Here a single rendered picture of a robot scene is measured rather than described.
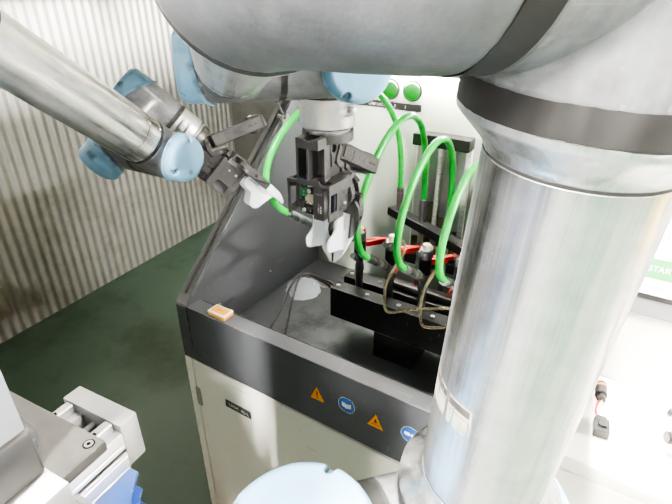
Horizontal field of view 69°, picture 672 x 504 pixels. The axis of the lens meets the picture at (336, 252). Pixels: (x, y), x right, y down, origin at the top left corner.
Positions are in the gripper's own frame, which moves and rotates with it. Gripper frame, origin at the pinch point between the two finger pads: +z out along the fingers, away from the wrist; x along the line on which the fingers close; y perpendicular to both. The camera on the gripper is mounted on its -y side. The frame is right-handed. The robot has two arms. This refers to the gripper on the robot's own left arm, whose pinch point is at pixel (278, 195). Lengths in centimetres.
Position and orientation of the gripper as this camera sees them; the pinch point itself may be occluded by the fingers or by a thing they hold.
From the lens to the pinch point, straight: 103.2
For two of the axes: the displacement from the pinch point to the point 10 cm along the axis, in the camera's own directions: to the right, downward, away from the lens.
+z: 7.0, 5.7, 4.4
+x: 3.8, 2.2, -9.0
